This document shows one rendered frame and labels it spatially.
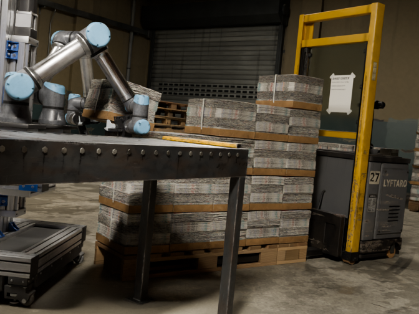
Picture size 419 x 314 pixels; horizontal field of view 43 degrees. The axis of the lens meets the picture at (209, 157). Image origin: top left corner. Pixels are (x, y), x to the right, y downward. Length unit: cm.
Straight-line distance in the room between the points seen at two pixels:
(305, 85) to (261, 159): 62
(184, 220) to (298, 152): 99
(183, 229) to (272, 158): 80
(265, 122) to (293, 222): 75
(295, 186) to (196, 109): 87
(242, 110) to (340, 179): 118
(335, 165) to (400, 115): 543
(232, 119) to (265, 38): 754
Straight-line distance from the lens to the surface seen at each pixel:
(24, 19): 293
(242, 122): 331
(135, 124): 259
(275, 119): 349
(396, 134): 955
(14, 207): 291
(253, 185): 342
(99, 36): 254
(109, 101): 290
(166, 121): 986
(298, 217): 375
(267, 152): 347
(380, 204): 417
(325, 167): 427
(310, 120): 372
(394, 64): 969
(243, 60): 1093
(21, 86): 247
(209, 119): 330
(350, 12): 414
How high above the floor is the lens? 87
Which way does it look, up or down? 3 degrees down
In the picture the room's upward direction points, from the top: 5 degrees clockwise
